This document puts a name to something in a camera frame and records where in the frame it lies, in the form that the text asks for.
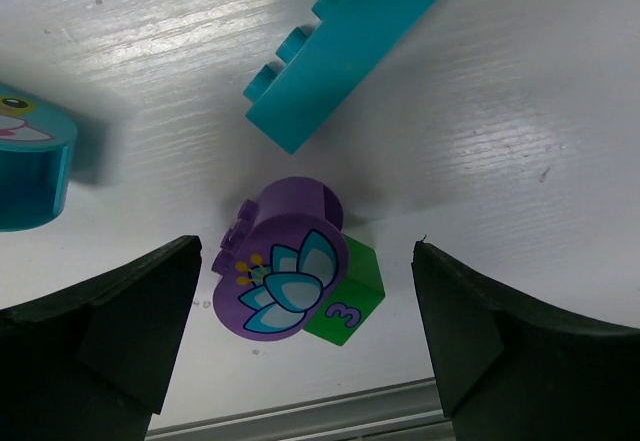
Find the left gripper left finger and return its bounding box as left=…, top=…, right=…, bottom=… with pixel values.
left=1, top=235, right=202, bottom=440

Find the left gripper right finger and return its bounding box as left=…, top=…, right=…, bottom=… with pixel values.
left=412, top=242, right=639, bottom=440

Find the small green lego brick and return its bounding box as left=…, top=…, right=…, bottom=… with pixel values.
left=303, top=236, right=385, bottom=346

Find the purple round flower lego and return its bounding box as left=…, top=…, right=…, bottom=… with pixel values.
left=212, top=177, right=349, bottom=342

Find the teal curved lego brick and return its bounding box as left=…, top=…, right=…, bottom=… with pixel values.
left=1, top=84, right=78, bottom=232

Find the teal long lego brick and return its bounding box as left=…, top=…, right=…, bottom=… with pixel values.
left=244, top=0, right=437, bottom=154

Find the aluminium frame rail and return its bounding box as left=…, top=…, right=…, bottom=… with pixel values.
left=146, top=379, right=447, bottom=440

